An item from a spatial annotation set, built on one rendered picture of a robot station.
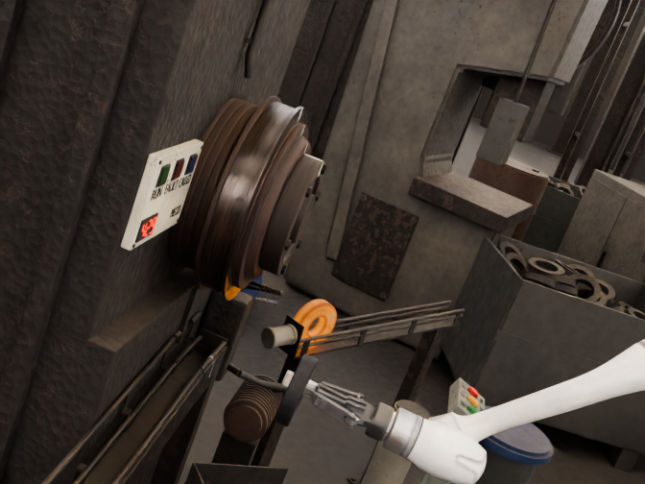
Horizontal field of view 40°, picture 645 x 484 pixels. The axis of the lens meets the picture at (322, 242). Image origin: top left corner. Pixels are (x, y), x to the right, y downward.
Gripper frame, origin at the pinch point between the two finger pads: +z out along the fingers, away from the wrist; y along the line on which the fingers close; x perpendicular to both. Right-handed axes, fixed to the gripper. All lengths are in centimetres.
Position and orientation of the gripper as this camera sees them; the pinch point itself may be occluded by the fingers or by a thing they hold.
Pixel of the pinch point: (299, 383)
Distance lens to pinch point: 186.8
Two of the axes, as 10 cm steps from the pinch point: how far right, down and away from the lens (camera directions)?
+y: 1.7, -2.2, 9.6
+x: 3.9, -8.8, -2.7
